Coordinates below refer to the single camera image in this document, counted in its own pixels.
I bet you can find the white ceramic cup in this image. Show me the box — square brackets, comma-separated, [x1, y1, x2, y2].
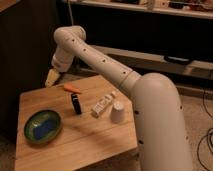
[110, 101, 124, 123]

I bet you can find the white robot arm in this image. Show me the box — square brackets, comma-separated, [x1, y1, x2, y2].
[45, 26, 193, 171]

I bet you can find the black eraser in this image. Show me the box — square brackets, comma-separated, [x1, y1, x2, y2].
[71, 94, 82, 115]

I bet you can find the orange carrot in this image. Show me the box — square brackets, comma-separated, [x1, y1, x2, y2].
[63, 83, 81, 94]

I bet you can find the green bowl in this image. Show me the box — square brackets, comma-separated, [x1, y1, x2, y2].
[24, 110, 62, 144]

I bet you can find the blue sponge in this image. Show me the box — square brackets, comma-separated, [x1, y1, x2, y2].
[33, 119, 56, 139]

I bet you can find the dark wooden cabinet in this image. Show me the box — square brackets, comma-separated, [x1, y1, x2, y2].
[0, 0, 58, 136]

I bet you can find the white tube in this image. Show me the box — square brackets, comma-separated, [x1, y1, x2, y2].
[91, 91, 116, 118]

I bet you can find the wooden table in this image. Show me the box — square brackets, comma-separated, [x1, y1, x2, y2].
[15, 76, 137, 171]

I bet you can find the black object on shelf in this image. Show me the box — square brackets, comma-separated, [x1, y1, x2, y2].
[164, 56, 193, 65]

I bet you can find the wooden shelf rack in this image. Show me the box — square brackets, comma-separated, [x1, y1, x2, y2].
[58, 3, 213, 88]

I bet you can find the black cable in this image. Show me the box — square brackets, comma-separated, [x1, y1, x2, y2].
[195, 71, 213, 171]

